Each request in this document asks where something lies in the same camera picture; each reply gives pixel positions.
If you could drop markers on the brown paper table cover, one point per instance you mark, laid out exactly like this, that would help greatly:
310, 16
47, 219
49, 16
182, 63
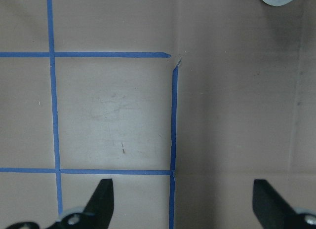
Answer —
183, 103

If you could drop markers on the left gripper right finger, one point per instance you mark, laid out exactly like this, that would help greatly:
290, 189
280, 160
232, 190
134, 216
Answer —
273, 212

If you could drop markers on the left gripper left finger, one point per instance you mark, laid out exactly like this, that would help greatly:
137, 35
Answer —
97, 213

